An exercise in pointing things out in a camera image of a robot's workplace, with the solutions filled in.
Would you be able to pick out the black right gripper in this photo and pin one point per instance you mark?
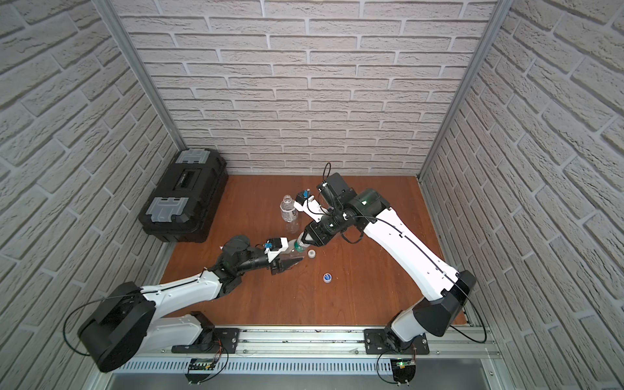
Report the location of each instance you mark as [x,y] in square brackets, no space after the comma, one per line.
[312,229]

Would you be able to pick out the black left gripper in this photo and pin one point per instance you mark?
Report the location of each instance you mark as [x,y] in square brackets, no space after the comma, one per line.
[275,262]

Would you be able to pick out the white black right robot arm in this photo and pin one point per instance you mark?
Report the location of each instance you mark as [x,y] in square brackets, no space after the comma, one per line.
[444,290]

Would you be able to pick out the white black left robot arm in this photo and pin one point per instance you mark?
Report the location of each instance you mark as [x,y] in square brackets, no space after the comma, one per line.
[134,320]

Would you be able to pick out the clear labelled standing bottle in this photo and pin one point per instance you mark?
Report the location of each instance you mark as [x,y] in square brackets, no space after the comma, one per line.
[289,214]

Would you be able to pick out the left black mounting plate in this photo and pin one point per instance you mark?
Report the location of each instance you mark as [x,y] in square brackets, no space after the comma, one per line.
[210,340]

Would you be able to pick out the black mounting plate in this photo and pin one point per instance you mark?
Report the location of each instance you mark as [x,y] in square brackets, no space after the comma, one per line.
[382,341]
[210,340]

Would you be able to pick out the black plastic toolbox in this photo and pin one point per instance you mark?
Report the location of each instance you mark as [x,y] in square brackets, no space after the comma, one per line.
[182,208]

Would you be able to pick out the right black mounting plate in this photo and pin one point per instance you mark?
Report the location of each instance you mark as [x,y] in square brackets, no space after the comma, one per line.
[382,341]

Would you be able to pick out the left controller circuit board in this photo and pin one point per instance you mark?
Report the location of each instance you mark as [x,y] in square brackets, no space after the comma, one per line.
[200,370]

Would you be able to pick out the controller circuit board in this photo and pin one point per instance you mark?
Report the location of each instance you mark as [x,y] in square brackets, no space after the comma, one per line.
[200,370]
[403,371]

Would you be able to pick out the right controller circuit board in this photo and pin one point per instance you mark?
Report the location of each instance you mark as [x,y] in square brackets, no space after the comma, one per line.
[403,371]

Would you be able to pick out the right corner aluminium profile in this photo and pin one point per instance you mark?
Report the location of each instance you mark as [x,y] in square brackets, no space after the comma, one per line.
[499,13]

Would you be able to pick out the corner aluminium profile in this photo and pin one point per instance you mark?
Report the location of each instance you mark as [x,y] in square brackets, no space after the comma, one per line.
[111,19]
[499,13]

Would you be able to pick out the left corner aluminium profile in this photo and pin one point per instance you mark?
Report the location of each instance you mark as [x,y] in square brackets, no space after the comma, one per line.
[111,19]

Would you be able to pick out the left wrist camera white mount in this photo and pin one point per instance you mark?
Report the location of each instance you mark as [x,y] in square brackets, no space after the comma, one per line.
[275,246]

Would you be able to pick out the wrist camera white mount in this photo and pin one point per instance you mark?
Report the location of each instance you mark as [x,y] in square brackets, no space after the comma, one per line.
[306,203]
[275,246]

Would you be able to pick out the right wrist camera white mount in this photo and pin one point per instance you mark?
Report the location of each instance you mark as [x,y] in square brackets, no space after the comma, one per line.
[306,203]

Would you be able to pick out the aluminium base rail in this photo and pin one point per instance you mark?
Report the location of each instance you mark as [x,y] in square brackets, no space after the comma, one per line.
[266,350]

